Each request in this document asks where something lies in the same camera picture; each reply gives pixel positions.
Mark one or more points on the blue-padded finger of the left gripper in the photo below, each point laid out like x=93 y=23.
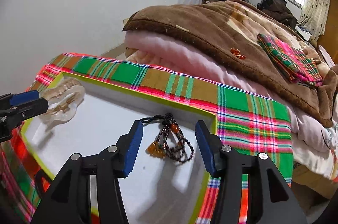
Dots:
x=11 y=100

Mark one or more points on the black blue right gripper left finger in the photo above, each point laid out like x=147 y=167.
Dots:
x=67 y=199

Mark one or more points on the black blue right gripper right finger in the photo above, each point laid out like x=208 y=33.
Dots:
x=270 y=198

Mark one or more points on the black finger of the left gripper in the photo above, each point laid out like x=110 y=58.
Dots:
x=26 y=111

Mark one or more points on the translucent beige hair claw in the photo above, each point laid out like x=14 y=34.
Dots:
x=63 y=100

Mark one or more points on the plaid red green cloth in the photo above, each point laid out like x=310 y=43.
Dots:
x=249 y=123

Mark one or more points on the yellow white shallow box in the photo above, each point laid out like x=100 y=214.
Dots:
x=93 y=147

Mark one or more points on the folded plaid cloth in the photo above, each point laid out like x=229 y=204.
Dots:
x=292 y=63

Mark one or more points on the wooden wardrobe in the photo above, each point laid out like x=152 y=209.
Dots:
x=329 y=40

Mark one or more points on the brown fleece blanket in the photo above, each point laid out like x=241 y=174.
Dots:
x=227 y=32

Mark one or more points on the patterned curtain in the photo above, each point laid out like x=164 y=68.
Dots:
x=314 y=16

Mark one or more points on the dark clothes pile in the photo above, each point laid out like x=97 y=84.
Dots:
x=278 y=11

